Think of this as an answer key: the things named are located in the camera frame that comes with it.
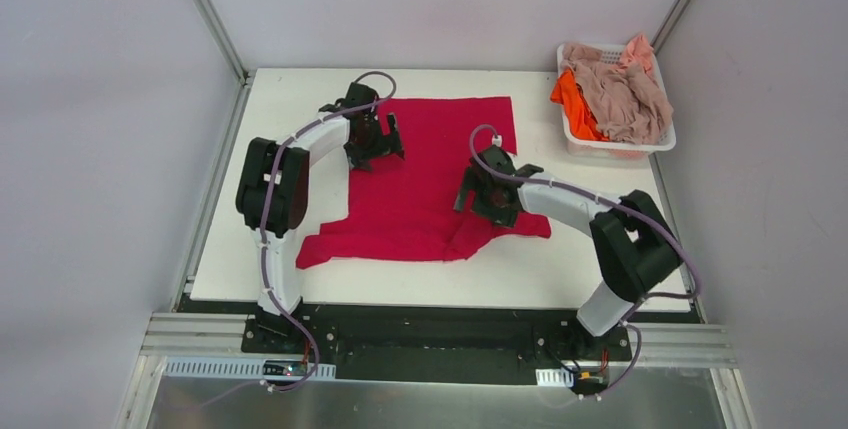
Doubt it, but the salmon pink t shirt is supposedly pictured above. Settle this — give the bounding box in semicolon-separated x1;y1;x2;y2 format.
617;33;655;79

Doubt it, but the crimson red t shirt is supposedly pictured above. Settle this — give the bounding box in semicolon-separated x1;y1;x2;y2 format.
296;96;552;269

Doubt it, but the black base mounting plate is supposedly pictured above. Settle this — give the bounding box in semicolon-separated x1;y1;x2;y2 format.
241;303;633;385

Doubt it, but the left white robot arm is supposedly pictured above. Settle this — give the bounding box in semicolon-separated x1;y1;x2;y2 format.
235;79;405;354

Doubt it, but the beige t shirt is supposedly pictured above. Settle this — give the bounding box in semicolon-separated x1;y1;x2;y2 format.
559;42;674;145

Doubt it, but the aluminium frame rail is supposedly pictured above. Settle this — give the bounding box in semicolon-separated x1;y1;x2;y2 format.
141;312;738;369

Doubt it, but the white plastic laundry basket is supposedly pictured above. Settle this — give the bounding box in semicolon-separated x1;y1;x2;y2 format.
550;36;676;159

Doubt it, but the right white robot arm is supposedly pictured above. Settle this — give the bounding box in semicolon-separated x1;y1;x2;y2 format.
454;145;684;359

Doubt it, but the orange t shirt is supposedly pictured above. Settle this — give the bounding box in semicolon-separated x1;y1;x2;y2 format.
549;69;609;142

